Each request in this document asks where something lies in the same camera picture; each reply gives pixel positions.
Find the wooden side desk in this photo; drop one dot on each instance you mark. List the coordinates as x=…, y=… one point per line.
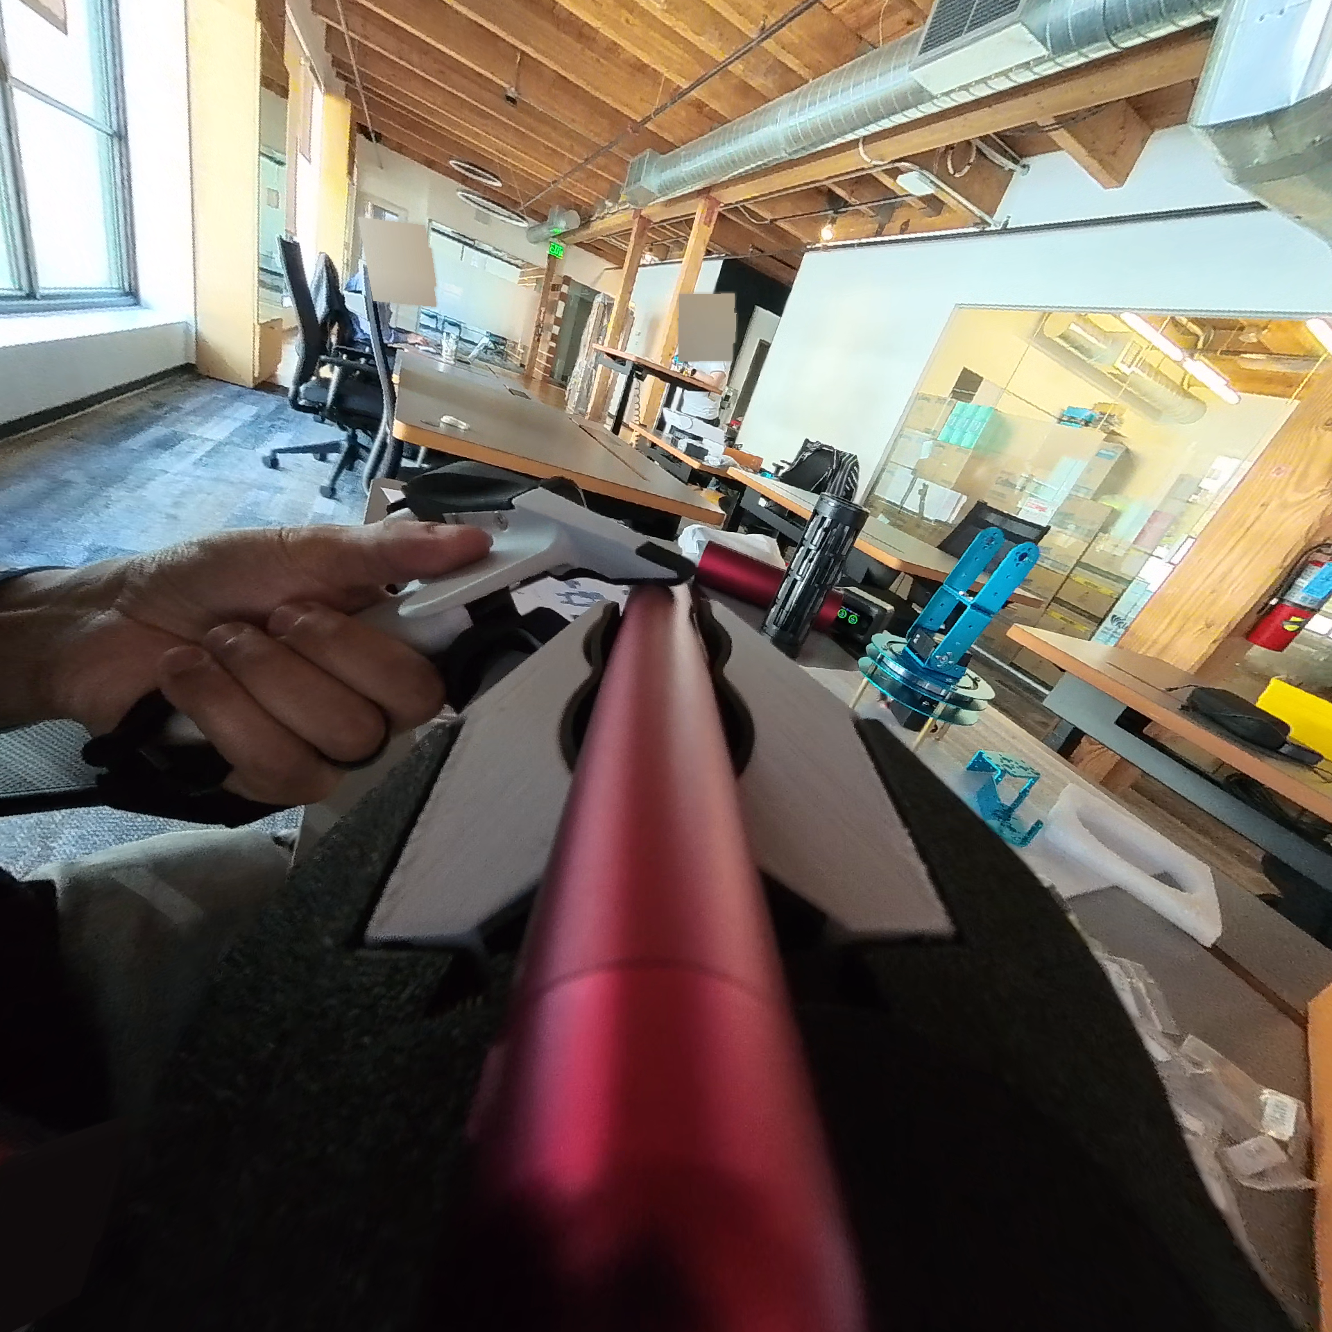
x=1124, y=675

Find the black ribbed cylinder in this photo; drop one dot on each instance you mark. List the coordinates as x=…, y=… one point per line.
x=816, y=572

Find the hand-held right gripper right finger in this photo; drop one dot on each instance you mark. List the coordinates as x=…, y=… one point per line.
x=842, y=821

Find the black device with green display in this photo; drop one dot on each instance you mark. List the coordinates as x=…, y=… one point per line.
x=862, y=614

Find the long wooden desk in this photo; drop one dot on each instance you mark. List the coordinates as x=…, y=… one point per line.
x=499, y=415

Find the window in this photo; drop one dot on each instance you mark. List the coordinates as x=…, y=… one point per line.
x=62, y=146

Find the orange and white box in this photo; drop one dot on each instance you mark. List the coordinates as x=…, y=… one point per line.
x=1321, y=1145

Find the blue toy robot arm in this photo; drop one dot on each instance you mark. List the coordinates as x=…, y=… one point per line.
x=957, y=625

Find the pile of small hardware bags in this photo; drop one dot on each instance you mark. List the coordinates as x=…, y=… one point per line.
x=1218, y=1124

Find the person's left hand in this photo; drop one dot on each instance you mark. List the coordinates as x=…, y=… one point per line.
x=228, y=625

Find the wooden post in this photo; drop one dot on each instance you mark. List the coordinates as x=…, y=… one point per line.
x=1238, y=541

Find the black pouch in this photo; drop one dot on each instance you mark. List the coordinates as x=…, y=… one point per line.
x=1243, y=723

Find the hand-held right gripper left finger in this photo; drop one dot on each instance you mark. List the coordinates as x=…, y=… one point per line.
x=467, y=832

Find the wooden standing desk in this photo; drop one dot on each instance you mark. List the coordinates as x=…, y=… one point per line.
x=645, y=369

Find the red cylindrical case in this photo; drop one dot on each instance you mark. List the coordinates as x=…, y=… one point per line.
x=739, y=577

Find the red electric screwdriver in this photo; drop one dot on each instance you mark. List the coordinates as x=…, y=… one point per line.
x=655, y=988

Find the small blue metal bracket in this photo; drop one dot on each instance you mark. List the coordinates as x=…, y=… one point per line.
x=1003, y=796

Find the person's grey trousers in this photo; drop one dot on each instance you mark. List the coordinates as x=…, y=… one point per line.
x=155, y=915

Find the silver air duct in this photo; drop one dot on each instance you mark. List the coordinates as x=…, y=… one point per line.
x=832, y=114

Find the red fire extinguisher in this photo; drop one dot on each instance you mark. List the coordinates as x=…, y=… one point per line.
x=1284, y=602

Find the black backpack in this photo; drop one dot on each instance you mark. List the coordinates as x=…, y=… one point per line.
x=821, y=469

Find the black swivel chair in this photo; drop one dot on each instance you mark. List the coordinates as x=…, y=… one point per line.
x=322, y=363

